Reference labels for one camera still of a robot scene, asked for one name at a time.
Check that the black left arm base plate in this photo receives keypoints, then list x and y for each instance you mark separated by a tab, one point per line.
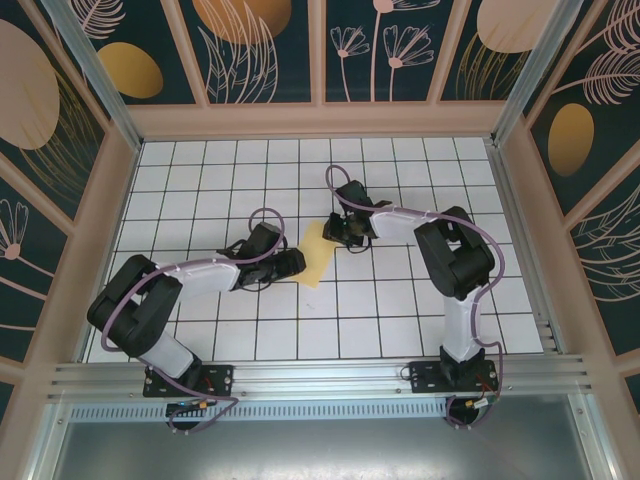
220	380

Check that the aluminium frame bar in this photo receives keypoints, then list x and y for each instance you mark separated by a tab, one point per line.
50	440
592	440

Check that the aluminium corner post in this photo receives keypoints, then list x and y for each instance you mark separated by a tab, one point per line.
95	75
540	65

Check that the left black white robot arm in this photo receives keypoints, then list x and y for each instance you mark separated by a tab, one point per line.
130	310

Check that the long aluminium mounting rail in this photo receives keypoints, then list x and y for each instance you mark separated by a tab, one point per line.
320	375

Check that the grey sheet metal panel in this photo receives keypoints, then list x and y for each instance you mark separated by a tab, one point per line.
320	450

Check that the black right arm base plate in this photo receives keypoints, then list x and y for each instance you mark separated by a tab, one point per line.
425	380

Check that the aluminium side rail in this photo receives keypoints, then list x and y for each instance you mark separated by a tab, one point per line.
522	250

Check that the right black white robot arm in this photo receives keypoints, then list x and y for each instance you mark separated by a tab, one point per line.
460	260

